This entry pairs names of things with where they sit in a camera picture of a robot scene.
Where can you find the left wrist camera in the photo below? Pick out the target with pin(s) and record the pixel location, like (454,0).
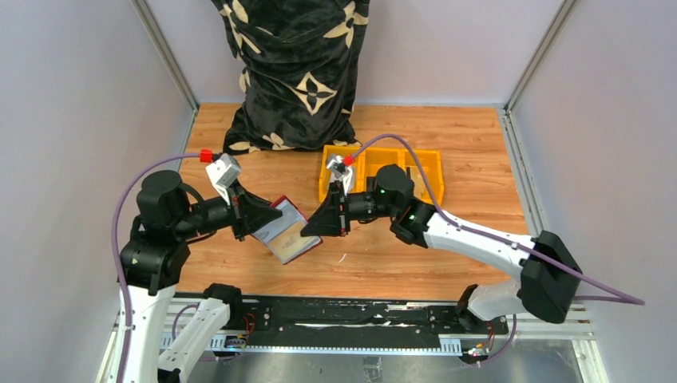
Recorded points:
(222,173)

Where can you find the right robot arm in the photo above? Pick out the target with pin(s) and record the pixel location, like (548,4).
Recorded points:
(539,266)

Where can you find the beige credit card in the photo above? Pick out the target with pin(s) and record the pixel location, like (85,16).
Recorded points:
(420,188)

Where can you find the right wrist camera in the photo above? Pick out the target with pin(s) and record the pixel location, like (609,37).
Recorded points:
(342,170)

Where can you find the black floral blanket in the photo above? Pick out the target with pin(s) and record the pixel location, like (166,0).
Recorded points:
(300,72)

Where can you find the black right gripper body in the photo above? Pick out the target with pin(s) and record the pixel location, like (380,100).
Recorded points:
(358,207)

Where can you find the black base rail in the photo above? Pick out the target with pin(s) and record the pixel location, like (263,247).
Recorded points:
(354,324)

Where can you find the red leather card holder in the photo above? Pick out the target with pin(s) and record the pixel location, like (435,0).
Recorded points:
(282,237)

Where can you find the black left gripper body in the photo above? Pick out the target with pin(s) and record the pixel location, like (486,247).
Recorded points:
(235,212)

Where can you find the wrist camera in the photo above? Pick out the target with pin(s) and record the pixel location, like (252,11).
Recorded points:
(222,173)
(342,170)

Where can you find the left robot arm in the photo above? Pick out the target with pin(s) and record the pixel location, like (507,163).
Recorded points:
(172,216)

